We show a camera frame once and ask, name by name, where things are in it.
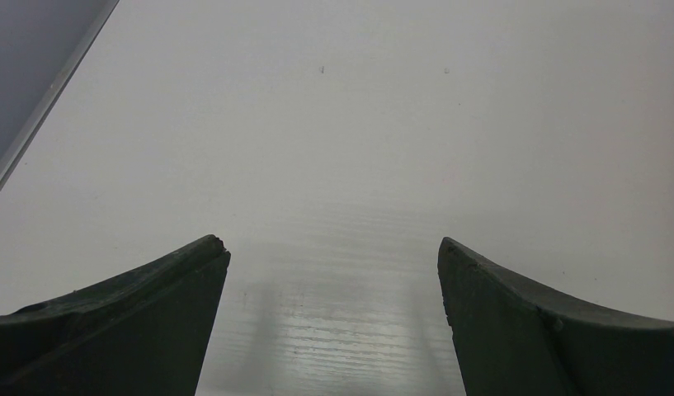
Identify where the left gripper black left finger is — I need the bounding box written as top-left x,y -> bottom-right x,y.
0,235 -> 230,395

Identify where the aluminium left side rail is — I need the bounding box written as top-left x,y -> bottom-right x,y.
0,1 -> 117,192

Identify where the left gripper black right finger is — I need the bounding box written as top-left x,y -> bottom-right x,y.
437,238 -> 674,395

